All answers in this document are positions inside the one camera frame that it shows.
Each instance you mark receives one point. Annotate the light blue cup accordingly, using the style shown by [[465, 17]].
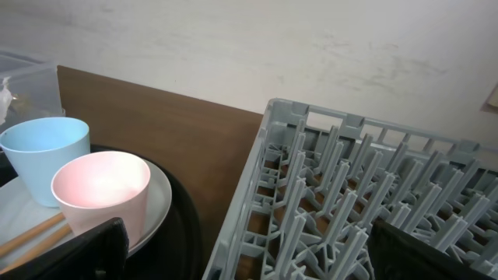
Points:
[[37, 149]]

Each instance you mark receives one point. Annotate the grey round plate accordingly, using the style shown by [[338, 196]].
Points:
[[19, 213]]

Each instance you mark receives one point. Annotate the pink cup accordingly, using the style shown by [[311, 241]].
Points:
[[103, 185]]

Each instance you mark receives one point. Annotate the black round tray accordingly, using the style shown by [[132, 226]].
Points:
[[174, 252]]

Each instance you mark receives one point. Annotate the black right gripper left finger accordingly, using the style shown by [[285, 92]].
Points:
[[99, 253]]

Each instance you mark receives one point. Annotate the wooden chopstick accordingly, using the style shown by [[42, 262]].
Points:
[[40, 248], [18, 241]]

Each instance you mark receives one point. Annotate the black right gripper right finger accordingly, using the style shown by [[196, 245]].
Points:
[[396, 255]]

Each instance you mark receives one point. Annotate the grey dishwasher rack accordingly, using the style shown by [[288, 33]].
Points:
[[316, 180]]

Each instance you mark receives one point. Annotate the white paper napkin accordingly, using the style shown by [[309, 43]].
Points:
[[6, 98]]

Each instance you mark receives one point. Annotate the clear plastic waste bin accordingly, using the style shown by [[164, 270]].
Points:
[[33, 82]]

